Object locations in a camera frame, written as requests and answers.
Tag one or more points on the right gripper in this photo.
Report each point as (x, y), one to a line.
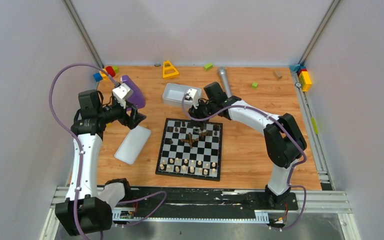
(195, 113)

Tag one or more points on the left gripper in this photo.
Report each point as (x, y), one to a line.
(130, 115)

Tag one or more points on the black white chessboard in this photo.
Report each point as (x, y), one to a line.
(189, 151)

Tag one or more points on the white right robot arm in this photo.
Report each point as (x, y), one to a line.
(284, 141)

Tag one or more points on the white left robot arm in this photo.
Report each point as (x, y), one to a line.
(85, 210)

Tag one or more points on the purple metronome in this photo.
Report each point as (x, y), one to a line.
(137, 98)

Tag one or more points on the silver microphone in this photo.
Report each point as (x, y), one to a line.
(222, 72)

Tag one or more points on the white box lid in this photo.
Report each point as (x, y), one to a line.
(132, 145)

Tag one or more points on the white rectangular box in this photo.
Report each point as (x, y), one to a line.
(174, 93)

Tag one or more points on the yellow cylinder block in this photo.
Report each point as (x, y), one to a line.
(104, 75)

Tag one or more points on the green block in corner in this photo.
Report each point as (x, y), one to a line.
(116, 69)

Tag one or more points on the red cylinder block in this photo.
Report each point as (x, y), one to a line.
(110, 70)

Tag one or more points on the yellow triangular toy block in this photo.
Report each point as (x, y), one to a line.
(169, 70)

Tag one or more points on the blue toy block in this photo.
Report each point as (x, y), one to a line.
(97, 77)

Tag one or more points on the brown wooden block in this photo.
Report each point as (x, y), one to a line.
(277, 74)

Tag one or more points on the stacked coloured blocks right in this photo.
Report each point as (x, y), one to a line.
(303, 76)

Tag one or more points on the green block near wall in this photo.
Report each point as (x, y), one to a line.
(208, 66)

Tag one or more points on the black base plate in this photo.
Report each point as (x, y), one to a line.
(180, 203)

